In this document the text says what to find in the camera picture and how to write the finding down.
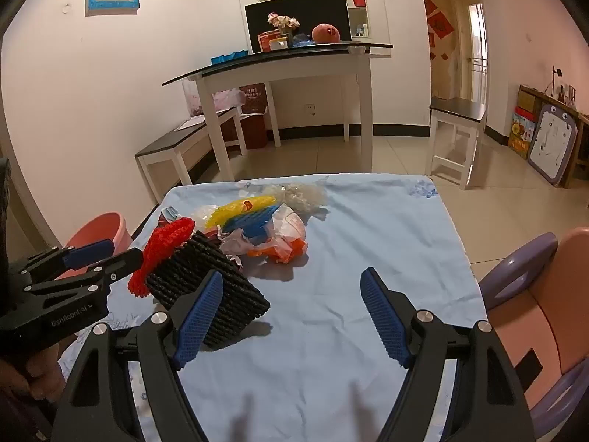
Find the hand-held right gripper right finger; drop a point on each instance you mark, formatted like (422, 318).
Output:
(386, 322)

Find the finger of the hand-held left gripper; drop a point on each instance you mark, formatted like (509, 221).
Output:
(87, 253)
(119, 267)

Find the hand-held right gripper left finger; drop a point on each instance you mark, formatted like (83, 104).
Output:
(198, 322)

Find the pink plastic bucket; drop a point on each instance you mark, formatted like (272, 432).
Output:
(103, 228)

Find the red foam fruit net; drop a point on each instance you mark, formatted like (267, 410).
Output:
(161, 244)

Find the black foam fruit net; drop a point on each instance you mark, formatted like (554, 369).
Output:
(239, 294)

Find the yellow plastic bag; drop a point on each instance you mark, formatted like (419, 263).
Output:
(239, 209)

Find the clear bubble plastic bag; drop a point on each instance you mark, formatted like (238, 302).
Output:
(301, 195)

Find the person's left hand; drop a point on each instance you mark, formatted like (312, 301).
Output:
(41, 373)

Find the small striped wrapper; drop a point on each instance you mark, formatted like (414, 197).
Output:
(169, 214)

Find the crumpled white paper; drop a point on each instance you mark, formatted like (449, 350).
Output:
(234, 245)

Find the white plastic bag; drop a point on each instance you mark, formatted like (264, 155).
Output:
(205, 215)

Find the light blue floral tablecloth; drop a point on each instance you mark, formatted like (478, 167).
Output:
(322, 239)

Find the bag with orange scraps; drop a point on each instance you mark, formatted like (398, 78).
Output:
(280, 248)

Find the blue foam fruit net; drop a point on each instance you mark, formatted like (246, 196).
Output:
(255, 223)

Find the low dark-top side table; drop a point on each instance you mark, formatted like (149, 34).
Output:
(184, 136)

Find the white paper sheet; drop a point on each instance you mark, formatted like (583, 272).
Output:
(191, 123)

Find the pink and purple chair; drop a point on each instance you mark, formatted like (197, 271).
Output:
(552, 313)

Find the dark red carton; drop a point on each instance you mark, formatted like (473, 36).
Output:
(253, 129)

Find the pink plastic bag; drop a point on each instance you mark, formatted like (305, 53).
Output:
(228, 99)

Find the small dark-top stool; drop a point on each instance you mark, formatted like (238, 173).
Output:
(460, 108)

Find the colourful cardboard box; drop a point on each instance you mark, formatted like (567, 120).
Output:
(520, 133)

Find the blue shopping bag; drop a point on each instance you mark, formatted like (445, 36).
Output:
(228, 57)

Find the purple drawing board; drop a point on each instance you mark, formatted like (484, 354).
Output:
(552, 142)

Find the wooden desk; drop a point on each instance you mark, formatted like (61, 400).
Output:
(580, 165)

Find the white glass-top table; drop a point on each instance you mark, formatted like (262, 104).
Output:
(285, 66)

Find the white door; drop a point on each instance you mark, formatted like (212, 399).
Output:
(476, 46)

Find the blue plastic bag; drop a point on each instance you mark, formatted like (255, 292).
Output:
(303, 40)

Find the flower bouquet in vase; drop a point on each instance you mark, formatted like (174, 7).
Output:
(283, 21)

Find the red pomelo fruit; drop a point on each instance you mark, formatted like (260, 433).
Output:
(326, 33)

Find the red diamond paper decoration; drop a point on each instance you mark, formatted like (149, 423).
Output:
(441, 25)

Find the black monitor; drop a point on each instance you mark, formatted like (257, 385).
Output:
(299, 9)

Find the wall socket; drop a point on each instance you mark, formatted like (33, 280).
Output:
(312, 109)

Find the small camera stand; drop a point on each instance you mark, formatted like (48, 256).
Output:
(557, 78)

